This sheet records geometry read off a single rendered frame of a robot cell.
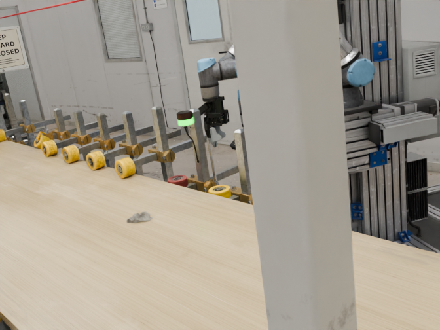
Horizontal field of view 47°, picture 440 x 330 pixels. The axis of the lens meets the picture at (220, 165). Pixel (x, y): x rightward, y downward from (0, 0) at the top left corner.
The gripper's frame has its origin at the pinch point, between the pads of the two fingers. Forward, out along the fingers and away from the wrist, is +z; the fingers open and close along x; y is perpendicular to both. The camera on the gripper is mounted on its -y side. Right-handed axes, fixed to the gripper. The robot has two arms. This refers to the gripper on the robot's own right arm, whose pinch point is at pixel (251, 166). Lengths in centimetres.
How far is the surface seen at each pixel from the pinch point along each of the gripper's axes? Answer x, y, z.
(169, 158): 16.5, -32.4, -11.6
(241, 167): -29.2, -33.1, -14.2
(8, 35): 247, 0, -72
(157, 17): 357, 221, -68
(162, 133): 19.3, -31.6, -22.6
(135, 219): -20, -75, -9
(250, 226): -57, -59, -8
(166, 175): 19.7, -33.1, -3.8
